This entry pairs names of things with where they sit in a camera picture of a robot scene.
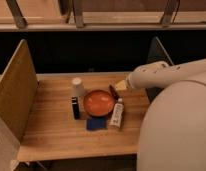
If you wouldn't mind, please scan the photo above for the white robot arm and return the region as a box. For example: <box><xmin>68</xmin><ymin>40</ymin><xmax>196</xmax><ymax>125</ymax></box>
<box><xmin>115</xmin><ymin>59</ymin><xmax>206</xmax><ymax>171</ymax></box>

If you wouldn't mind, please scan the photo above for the orange bowl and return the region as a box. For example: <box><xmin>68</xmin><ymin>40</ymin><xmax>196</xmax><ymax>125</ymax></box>
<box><xmin>83</xmin><ymin>90</ymin><xmax>115</xmax><ymax>117</ymax></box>

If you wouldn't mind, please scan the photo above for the blue cloth square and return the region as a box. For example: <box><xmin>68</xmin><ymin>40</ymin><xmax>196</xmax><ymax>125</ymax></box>
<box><xmin>86</xmin><ymin>117</ymin><xmax>106</xmax><ymax>131</ymax></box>

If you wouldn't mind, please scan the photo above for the right dark side panel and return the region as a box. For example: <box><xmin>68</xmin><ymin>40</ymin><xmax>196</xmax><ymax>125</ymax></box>
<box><xmin>146</xmin><ymin>37</ymin><xmax>174</xmax><ymax>102</ymax></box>

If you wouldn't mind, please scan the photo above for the left wooden side panel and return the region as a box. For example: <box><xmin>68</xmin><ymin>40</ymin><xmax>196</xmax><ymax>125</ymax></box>
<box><xmin>0</xmin><ymin>39</ymin><xmax>39</xmax><ymax>171</ymax></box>

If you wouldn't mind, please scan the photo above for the wooden shelf frame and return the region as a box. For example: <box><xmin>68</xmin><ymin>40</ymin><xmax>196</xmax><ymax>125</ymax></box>
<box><xmin>0</xmin><ymin>0</ymin><xmax>206</xmax><ymax>32</ymax></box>

